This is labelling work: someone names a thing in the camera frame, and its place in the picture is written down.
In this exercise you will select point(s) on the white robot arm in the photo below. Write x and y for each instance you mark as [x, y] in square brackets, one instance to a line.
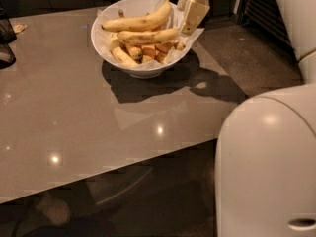
[265, 160]

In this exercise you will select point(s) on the spotted yellow banana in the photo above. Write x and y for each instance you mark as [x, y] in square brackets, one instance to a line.
[149, 37]

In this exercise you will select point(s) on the small crumpled paper scrap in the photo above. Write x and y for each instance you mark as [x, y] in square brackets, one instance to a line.
[18, 28]

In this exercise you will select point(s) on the dark slatted cabinet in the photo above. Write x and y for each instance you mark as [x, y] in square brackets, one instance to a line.
[264, 13]

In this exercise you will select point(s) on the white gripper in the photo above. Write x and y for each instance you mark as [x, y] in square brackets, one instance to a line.
[194, 13]

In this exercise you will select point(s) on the black mesh container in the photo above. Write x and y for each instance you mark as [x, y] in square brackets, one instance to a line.
[7, 35]

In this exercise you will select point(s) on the top long yellow banana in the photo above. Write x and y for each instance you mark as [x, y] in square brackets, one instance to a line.
[140, 23]

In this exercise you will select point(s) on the white paper bowl liner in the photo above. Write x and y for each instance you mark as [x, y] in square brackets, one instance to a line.
[184, 41]

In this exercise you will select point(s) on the lower left small banana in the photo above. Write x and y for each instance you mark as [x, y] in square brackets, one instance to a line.
[119, 54]

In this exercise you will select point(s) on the short banana piece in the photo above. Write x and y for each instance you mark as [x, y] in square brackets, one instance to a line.
[135, 52]

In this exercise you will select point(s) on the orange fruit chunks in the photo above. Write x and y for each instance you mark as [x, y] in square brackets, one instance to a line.
[159, 52]

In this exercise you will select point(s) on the white ceramic bowl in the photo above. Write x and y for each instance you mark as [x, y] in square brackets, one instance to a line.
[131, 9]

